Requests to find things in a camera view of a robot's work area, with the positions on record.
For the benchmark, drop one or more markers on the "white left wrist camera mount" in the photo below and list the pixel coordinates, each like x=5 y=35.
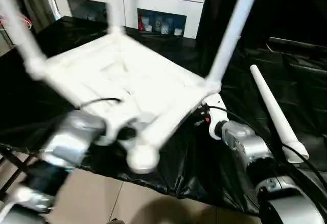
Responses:
x=120 y=131

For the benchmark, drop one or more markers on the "white cabinet with glass doors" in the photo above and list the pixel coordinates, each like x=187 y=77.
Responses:
x=92 y=1

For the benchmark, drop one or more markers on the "red patterned object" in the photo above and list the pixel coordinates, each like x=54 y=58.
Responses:
x=26 y=22

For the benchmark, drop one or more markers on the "black metal stand leg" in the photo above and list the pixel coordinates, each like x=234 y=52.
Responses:
x=13 y=170

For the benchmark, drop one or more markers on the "black furniture with yellow label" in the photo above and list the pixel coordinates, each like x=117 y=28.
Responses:
x=286 y=4

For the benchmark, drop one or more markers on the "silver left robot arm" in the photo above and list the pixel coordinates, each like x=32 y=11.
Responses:
x=61 y=147

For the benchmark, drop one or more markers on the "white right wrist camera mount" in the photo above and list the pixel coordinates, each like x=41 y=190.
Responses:
x=215 y=109

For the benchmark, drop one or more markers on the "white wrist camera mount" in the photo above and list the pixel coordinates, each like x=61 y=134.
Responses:
x=120 y=131
x=215 y=109

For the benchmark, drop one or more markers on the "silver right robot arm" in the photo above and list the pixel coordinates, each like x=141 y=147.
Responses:
x=255 y=157

